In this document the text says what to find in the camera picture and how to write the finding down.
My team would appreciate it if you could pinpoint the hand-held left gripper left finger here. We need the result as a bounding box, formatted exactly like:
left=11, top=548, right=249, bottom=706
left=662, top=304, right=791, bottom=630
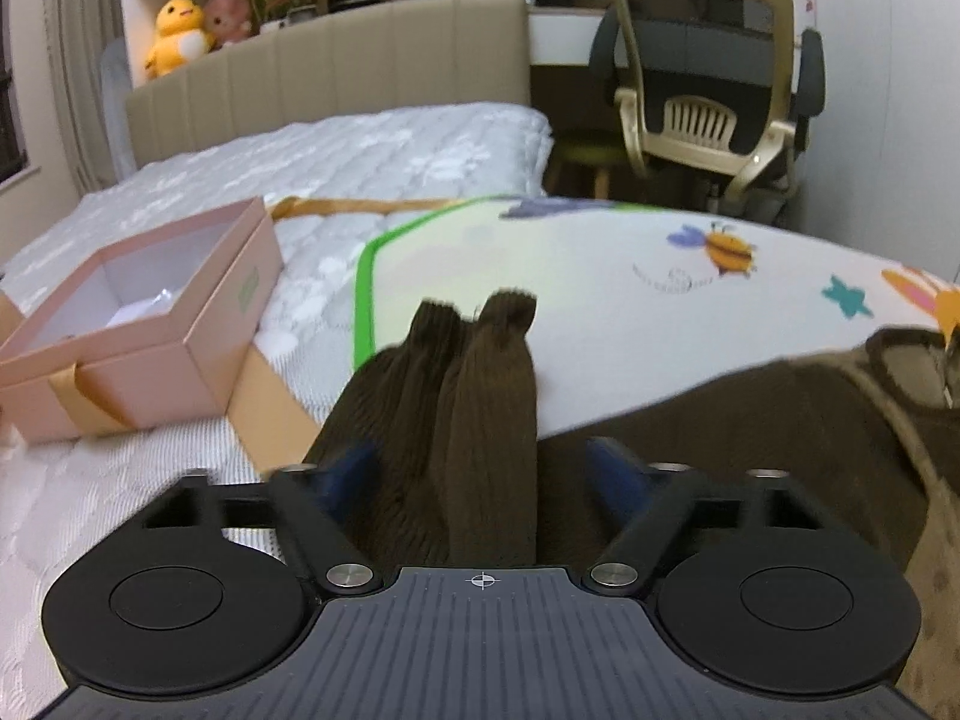
left=141, top=441, right=383, bottom=595

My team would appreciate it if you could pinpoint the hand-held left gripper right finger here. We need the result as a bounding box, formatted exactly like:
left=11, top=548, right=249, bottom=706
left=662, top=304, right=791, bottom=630
left=583, top=437, right=826, bottom=595

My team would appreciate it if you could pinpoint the brown polka dot sweater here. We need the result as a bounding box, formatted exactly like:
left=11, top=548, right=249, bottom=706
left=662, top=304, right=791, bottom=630
left=300, top=289, right=960, bottom=720

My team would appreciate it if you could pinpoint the tan cardboard piece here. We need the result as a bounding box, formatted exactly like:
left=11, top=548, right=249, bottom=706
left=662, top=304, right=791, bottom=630
left=229, top=345, right=323, bottom=470

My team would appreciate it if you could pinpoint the cartoon printed blanket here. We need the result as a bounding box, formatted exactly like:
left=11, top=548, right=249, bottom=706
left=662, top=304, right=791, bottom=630
left=352, top=195, right=960, bottom=440

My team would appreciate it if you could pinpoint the pink gift box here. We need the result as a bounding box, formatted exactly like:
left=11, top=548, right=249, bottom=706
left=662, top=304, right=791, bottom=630
left=0, top=196, right=284, bottom=442

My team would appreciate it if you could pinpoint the white quilted bed cover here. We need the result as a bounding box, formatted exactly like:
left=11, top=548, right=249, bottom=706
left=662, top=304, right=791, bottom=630
left=0, top=103, right=554, bottom=720

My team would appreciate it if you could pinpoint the green stool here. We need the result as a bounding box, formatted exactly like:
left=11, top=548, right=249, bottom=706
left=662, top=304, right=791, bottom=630
left=553, top=139, right=625, bottom=197

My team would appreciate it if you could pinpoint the beige bed headboard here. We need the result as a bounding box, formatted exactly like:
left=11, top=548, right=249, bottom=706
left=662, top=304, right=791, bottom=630
left=124, top=0, right=532, bottom=170

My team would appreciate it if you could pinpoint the beige mesh office chair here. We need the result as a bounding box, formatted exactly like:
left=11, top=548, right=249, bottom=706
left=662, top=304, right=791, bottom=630
left=589, top=0, right=826, bottom=215

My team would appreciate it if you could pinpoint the white desk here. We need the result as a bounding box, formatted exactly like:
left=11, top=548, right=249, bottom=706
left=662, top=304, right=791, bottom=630
left=529, top=0, right=623, bottom=67

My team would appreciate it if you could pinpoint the yellow duck plush toy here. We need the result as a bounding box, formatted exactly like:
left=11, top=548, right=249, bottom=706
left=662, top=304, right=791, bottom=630
left=145, top=0, right=209, bottom=80

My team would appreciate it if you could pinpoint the pink plush toy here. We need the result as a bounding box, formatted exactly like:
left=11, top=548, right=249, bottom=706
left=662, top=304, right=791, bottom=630
left=204, top=0, right=254, bottom=50

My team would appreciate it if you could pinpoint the white wardrobe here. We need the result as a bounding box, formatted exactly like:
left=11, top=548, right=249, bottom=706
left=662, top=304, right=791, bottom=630
left=787, top=0, right=960, bottom=271

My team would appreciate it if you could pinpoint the beige curtain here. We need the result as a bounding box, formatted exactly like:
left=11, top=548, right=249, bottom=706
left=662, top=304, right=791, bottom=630
left=45, top=0, right=125, bottom=192

